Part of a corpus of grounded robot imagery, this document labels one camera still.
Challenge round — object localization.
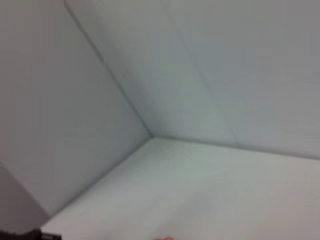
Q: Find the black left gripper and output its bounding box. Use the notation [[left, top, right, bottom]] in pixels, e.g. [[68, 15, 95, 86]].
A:
[[0, 228, 63, 240]]

